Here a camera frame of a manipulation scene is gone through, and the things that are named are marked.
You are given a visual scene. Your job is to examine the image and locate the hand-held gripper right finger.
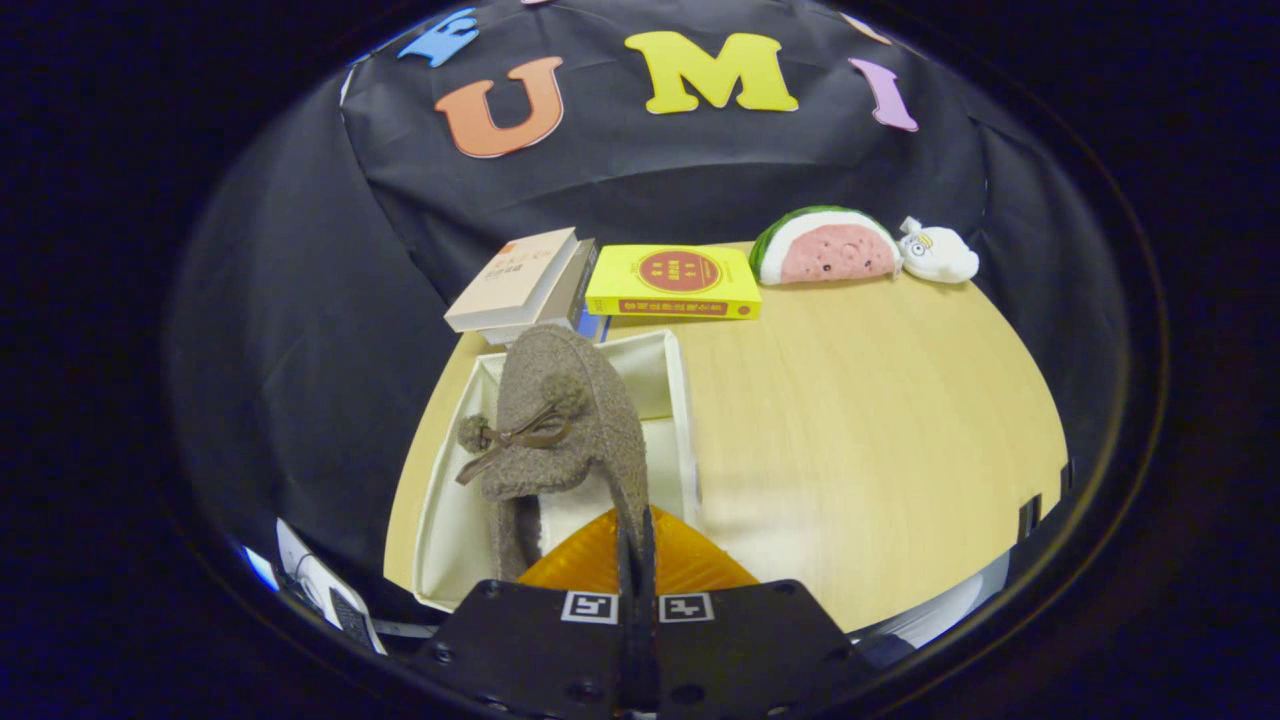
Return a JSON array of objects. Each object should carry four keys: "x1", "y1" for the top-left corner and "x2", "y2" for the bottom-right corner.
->
[{"x1": 640, "y1": 505, "x2": 881, "y2": 716}]

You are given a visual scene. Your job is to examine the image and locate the brown fuzzy slipper shoe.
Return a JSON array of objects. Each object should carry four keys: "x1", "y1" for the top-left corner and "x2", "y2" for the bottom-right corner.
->
[{"x1": 455, "y1": 323, "x2": 653, "y2": 584}]

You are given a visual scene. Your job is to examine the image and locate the cream fabric storage box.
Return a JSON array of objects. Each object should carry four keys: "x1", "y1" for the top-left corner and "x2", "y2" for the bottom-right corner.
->
[{"x1": 412, "y1": 330, "x2": 701, "y2": 613}]

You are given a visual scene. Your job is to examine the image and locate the beige book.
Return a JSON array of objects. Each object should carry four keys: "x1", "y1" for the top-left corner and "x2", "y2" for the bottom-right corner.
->
[{"x1": 444, "y1": 227, "x2": 581, "y2": 334}]

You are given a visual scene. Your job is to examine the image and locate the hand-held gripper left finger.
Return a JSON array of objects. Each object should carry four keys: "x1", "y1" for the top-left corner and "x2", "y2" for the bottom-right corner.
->
[{"x1": 410, "y1": 505, "x2": 638, "y2": 719}]

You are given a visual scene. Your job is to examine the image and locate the grey book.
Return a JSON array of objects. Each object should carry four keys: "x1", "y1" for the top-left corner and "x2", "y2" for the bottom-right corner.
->
[{"x1": 480, "y1": 238, "x2": 598, "y2": 346}]

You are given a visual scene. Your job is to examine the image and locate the white sneaker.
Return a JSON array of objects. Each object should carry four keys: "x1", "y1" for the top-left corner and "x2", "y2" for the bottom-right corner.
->
[{"x1": 272, "y1": 517, "x2": 389, "y2": 657}]

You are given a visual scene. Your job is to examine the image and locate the black backdrop cloth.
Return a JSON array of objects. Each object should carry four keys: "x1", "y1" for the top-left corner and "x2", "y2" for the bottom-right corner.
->
[{"x1": 165, "y1": 0, "x2": 1131, "y2": 601}]

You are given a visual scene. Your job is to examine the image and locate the watermelon slice plush toy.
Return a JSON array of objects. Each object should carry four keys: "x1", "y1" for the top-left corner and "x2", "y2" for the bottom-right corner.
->
[{"x1": 750, "y1": 206, "x2": 904, "y2": 287}]

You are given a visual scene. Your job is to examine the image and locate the yellow book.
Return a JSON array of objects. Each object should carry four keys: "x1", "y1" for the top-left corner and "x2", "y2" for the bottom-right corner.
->
[{"x1": 585, "y1": 244, "x2": 763, "y2": 321}]

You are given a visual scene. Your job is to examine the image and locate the white plush toy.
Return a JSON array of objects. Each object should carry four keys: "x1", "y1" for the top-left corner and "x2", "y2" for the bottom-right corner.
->
[{"x1": 897, "y1": 216, "x2": 981, "y2": 285}]

